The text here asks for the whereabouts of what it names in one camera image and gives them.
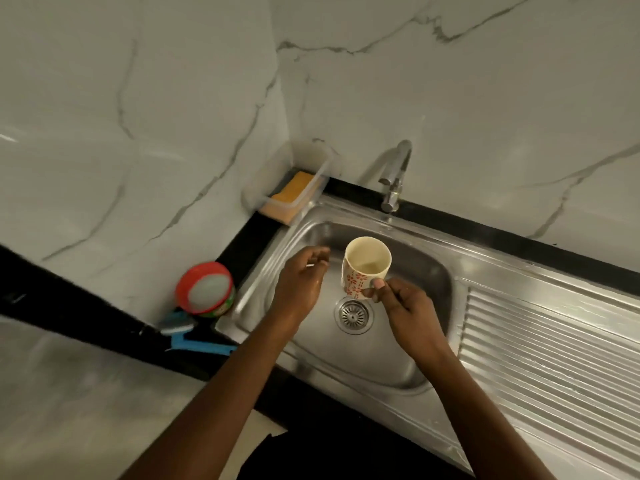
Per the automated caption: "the person's right forearm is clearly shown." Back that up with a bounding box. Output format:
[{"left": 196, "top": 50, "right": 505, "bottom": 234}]
[{"left": 419, "top": 344, "right": 559, "bottom": 480}]

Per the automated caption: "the person's black clothing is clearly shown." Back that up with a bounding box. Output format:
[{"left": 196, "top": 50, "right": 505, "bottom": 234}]
[{"left": 237, "top": 429, "right": 451, "bottom": 480}]

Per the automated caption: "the clear plastic container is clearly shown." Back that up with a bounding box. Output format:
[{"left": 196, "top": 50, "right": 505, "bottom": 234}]
[{"left": 241, "top": 139, "right": 332, "bottom": 228}]

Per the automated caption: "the cream floral mug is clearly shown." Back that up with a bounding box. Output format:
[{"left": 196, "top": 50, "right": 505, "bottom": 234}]
[{"left": 341, "top": 236, "right": 393, "bottom": 301}]

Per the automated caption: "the orange sponge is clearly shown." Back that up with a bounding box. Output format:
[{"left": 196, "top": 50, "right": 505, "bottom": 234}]
[{"left": 259, "top": 171, "right": 321, "bottom": 225}]

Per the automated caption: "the person's right hand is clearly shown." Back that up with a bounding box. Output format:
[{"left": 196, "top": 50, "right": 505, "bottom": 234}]
[{"left": 361, "top": 277, "right": 453, "bottom": 368}]

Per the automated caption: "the red round soap tub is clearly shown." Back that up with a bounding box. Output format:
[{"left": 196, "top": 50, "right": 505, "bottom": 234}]
[{"left": 175, "top": 261, "right": 237, "bottom": 318}]

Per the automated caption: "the round metal drain strainer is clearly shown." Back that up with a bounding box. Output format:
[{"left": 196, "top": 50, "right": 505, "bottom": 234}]
[{"left": 333, "top": 296, "right": 375, "bottom": 335}]

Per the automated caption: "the person's left forearm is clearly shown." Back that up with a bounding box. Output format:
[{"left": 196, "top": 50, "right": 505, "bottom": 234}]
[{"left": 119, "top": 314, "right": 301, "bottom": 480}]

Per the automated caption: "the stainless steel sink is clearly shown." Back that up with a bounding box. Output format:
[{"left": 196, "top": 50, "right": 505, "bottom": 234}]
[{"left": 215, "top": 194, "right": 640, "bottom": 478}]

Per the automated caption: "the blue brush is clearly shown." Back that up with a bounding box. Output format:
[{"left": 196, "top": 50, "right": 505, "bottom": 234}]
[{"left": 159, "top": 309, "right": 239, "bottom": 357}]

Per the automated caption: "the person's left hand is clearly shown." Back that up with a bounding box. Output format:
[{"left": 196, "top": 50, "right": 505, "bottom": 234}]
[{"left": 269, "top": 245, "right": 332, "bottom": 325}]

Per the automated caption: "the grey metal appliance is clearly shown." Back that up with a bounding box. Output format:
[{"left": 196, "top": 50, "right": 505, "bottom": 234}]
[{"left": 0, "top": 314, "right": 211, "bottom": 480}]

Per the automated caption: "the chrome faucet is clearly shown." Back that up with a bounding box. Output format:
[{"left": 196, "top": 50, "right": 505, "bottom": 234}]
[{"left": 377, "top": 139, "right": 413, "bottom": 214}]

